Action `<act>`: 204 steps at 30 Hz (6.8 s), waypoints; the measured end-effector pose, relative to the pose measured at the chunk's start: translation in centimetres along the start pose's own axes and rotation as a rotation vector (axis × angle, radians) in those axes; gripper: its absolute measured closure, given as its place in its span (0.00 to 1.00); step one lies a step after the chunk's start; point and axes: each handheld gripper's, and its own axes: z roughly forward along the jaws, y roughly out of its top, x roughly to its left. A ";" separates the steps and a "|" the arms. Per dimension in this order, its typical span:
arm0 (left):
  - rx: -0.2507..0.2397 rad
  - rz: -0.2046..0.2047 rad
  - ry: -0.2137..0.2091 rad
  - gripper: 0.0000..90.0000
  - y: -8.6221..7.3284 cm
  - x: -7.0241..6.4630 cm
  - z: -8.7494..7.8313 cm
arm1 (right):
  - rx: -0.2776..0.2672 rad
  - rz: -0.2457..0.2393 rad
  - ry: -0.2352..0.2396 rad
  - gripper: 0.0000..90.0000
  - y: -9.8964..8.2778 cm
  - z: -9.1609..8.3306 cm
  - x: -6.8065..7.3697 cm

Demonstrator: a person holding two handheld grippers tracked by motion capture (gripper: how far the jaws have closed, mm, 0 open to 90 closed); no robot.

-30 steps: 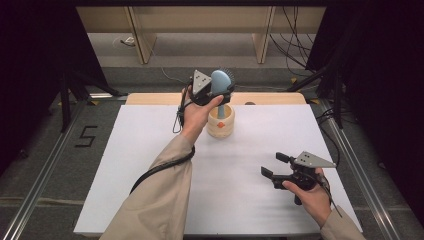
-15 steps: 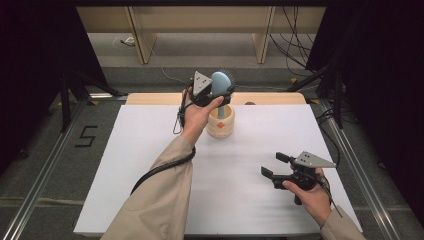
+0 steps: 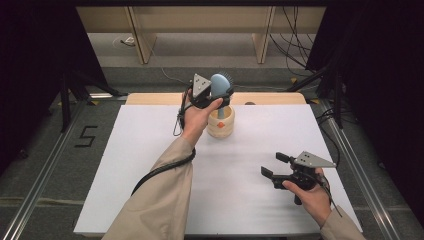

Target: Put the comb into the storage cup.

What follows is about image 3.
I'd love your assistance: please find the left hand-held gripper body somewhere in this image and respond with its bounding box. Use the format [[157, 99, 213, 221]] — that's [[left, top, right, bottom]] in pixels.
[[186, 73, 214, 110]]

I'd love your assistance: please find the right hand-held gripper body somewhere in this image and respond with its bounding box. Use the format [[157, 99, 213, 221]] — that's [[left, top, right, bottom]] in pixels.
[[271, 150, 337, 192]]

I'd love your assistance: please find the blue hairbrush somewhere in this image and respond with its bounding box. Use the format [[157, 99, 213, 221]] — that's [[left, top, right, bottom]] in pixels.
[[209, 73, 235, 120]]

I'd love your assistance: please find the cream duck cup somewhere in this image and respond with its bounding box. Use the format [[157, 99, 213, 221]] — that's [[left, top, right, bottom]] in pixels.
[[206, 104, 236, 139]]

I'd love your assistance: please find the person's right hand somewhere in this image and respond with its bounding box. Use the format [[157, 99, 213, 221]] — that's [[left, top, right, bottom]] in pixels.
[[282, 169, 333, 228]]

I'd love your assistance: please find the person's left hand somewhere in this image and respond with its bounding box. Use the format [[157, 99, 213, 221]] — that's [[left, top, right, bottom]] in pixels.
[[181, 91, 225, 148]]

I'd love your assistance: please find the white board sheet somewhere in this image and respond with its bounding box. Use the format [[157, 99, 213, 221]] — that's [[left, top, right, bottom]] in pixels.
[[73, 104, 364, 236]]

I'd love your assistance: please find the wooden table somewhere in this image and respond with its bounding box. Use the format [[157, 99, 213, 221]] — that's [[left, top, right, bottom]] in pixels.
[[125, 92, 307, 106]]

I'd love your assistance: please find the beige wooden shelf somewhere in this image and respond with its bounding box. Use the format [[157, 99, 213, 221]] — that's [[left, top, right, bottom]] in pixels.
[[76, 5, 327, 65]]

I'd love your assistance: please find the black metal stand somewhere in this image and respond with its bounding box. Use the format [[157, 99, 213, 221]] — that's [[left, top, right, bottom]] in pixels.
[[59, 68, 129, 134], [285, 64, 345, 130]]

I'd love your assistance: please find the black curtain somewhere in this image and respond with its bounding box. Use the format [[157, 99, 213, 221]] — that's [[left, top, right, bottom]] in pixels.
[[304, 0, 424, 214], [0, 0, 108, 168]]

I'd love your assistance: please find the thin black cable loop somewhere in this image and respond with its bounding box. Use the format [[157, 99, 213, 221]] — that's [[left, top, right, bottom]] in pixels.
[[172, 88, 190, 138]]

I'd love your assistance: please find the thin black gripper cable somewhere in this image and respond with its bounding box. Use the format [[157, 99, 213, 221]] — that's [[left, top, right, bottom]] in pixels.
[[318, 173, 344, 218]]

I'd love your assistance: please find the white floor cable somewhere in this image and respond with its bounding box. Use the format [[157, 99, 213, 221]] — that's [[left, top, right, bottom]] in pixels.
[[149, 46, 196, 86]]

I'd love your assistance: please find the aluminium floor rail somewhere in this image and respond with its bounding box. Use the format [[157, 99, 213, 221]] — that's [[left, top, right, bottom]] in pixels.
[[319, 99, 403, 240], [0, 99, 92, 240]]

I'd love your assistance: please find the bundle of black cables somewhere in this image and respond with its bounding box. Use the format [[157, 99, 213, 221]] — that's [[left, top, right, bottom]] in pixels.
[[269, 5, 323, 78]]

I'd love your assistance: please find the black corrugated cable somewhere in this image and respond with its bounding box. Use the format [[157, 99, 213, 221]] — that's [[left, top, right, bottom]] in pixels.
[[130, 148, 197, 197]]

